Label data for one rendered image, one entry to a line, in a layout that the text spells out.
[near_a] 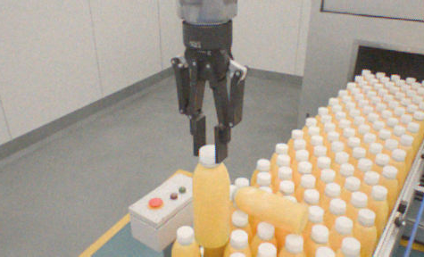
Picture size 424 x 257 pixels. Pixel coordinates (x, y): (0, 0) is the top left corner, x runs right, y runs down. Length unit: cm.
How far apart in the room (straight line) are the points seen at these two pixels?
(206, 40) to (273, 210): 47
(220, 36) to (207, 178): 25
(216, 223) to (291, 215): 22
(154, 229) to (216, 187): 32
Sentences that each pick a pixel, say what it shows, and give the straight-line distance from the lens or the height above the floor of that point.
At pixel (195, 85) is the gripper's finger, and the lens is 59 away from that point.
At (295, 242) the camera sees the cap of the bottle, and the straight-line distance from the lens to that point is 87.
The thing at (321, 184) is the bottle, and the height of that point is 107.
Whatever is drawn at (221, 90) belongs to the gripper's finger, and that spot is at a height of 149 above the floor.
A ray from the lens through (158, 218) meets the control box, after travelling 93.
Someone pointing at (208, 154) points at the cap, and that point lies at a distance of 63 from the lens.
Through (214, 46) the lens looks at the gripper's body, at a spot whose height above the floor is 156.
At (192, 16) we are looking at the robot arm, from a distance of 53.
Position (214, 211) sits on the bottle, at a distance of 68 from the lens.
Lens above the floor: 169
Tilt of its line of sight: 27 degrees down
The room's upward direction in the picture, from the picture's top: straight up
